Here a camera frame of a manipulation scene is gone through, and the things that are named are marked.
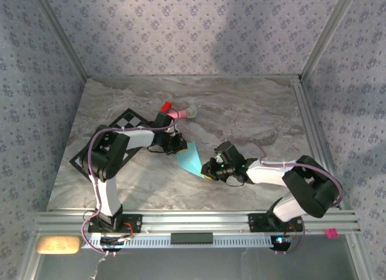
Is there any black bar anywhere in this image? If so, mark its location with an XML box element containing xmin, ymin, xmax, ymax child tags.
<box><xmin>170</xmin><ymin>232</ymin><xmax>214</xmax><ymax>246</ymax></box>

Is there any aluminium corner post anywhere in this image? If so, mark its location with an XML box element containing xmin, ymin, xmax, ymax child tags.
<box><xmin>30</xmin><ymin>0</ymin><xmax>91</xmax><ymax>80</ymax></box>
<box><xmin>300</xmin><ymin>0</ymin><xmax>361</xmax><ymax>81</ymax></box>

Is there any black and white checkerboard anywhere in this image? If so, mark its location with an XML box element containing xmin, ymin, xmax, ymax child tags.
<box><xmin>69</xmin><ymin>107</ymin><xmax>151</xmax><ymax>174</ymax></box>

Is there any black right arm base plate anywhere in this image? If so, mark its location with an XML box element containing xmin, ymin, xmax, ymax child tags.
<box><xmin>247</xmin><ymin>212</ymin><xmax>304</xmax><ymax>233</ymax></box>

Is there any pink toy microphone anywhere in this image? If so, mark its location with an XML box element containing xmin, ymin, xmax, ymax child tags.
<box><xmin>167</xmin><ymin>107</ymin><xmax>198</xmax><ymax>120</ymax></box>

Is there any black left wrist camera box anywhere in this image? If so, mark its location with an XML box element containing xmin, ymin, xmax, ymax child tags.
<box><xmin>153</xmin><ymin>112</ymin><xmax>179</xmax><ymax>133</ymax></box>

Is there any left control board with wires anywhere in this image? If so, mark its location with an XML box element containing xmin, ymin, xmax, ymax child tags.
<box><xmin>99</xmin><ymin>235</ymin><xmax>135</xmax><ymax>247</ymax></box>

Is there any long aluminium frame rail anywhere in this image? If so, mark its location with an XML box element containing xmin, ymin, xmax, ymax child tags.
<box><xmin>33</xmin><ymin>210</ymin><xmax>361</xmax><ymax>235</ymax></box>

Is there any aluminium side rail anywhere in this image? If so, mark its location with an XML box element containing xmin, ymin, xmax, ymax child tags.
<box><xmin>291</xmin><ymin>76</ymin><xmax>343</xmax><ymax>210</ymax></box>

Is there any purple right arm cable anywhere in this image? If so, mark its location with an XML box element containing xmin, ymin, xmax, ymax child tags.
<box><xmin>230</xmin><ymin>137</ymin><xmax>344</xmax><ymax>256</ymax></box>

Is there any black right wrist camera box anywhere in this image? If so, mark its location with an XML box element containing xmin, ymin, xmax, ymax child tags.
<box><xmin>214</xmin><ymin>141</ymin><xmax>245</xmax><ymax>165</ymax></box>

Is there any aluminium frame leg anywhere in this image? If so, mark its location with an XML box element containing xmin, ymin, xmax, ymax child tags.
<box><xmin>17</xmin><ymin>234</ymin><xmax>42</xmax><ymax>280</ymax></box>
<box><xmin>346</xmin><ymin>234</ymin><xmax>373</xmax><ymax>280</ymax></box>

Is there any white slotted cable duct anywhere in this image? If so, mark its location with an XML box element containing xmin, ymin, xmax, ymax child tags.
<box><xmin>81</xmin><ymin>234</ymin><xmax>277</xmax><ymax>249</ymax></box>

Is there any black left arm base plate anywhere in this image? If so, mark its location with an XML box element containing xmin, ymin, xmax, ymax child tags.
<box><xmin>87</xmin><ymin>214</ymin><xmax>143</xmax><ymax>234</ymax></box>

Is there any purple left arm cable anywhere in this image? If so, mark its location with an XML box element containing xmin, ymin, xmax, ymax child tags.
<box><xmin>80</xmin><ymin>109</ymin><xmax>182</xmax><ymax>256</ymax></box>

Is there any light blue cloth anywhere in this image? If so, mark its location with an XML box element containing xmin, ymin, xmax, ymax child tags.
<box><xmin>176</xmin><ymin>141</ymin><xmax>206</xmax><ymax>179</ymax></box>

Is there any right control board with light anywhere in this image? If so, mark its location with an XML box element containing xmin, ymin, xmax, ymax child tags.
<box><xmin>271</xmin><ymin>235</ymin><xmax>295</xmax><ymax>245</ymax></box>

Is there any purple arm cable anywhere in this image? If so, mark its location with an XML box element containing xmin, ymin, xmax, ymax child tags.
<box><xmin>80</xmin><ymin>109</ymin><xmax>182</xmax><ymax>256</ymax></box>
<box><xmin>230</xmin><ymin>137</ymin><xmax>344</xmax><ymax>256</ymax></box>

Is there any beige sponge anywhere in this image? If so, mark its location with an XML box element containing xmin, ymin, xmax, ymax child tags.
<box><xmin>35</xmin><ymin>235</ymin><xmax>84</xmax><ymax>255</ymax></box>

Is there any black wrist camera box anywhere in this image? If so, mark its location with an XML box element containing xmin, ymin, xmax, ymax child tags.
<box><xmin>153</xmin><ymin>112</ymin><xmax>179</xmax><ymax>133</ymax></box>
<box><xmin>214</xmin><ymin>141</ymin><xmax>245</xmax><ymax>165</ymax></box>

